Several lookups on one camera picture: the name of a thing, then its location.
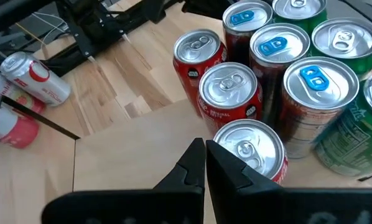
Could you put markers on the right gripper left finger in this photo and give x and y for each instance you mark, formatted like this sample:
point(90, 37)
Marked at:
point(127, 208)

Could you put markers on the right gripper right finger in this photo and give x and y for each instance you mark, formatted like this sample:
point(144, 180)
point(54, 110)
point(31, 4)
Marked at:
point(298, 208)

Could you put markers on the green soda can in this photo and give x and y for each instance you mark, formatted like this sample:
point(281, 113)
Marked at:
point(344, 39)
point(347, 140)
point(285, 7)

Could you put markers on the silver can with red circle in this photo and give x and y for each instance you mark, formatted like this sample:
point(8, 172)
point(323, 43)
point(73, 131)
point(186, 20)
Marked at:
point(36, 77)

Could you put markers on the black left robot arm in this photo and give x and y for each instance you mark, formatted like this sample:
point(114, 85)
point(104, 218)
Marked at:
point(89, 25)

